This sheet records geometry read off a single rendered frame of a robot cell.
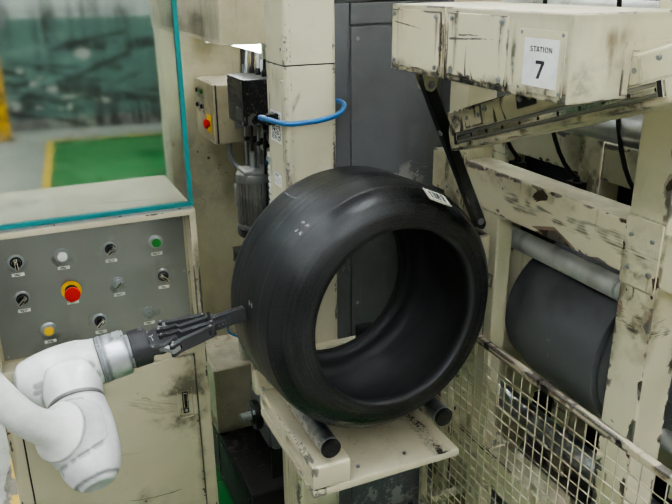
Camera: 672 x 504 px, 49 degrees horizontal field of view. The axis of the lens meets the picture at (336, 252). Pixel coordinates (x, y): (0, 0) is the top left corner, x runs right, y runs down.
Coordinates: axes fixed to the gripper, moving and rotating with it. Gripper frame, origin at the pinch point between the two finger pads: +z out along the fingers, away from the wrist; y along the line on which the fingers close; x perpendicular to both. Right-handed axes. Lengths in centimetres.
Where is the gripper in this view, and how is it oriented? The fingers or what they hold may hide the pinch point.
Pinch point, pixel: (228, 317)
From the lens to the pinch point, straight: 151.0
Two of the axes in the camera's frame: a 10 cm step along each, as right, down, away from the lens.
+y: -4.1, -3.2, 8.6
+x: 1.4, 9.0, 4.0
